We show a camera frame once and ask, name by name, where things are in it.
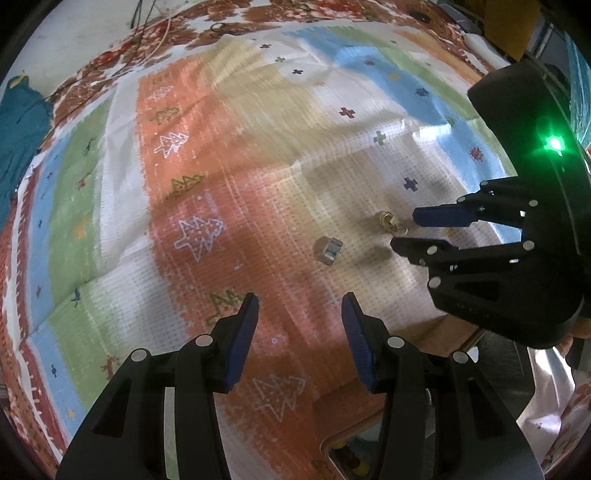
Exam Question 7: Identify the silver metal ring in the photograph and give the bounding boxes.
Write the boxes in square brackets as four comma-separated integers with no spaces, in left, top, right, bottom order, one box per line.
[313,235,345,266]

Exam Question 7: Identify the silver metal tin box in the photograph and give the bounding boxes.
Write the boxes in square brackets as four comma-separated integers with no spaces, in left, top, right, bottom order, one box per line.
[317,405,438,480]

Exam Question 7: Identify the black power cable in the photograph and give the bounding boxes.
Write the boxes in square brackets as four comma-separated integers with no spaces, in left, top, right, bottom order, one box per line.
[128,0,158,29]

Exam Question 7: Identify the white charging cable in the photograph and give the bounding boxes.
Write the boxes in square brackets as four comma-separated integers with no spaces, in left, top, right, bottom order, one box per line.
[138,13,174,61]

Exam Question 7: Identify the teal shirt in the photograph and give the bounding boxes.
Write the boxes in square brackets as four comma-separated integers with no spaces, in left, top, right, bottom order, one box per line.
[0,74,53,227]

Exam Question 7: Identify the black scissors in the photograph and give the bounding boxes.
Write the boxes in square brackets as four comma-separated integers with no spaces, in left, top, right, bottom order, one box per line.
[209,23,250,38]

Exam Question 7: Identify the small gold knot ring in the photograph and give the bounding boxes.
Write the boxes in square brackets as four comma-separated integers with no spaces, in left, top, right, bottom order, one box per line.
[375,209,410,234]

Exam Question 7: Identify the mustard yellow hanging cloth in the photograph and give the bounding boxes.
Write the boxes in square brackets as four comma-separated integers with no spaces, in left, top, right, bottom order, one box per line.
[484,0,541,61]

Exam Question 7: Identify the colourful striped woven mat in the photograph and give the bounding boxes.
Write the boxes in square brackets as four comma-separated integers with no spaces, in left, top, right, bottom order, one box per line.
[18,20,546,480]

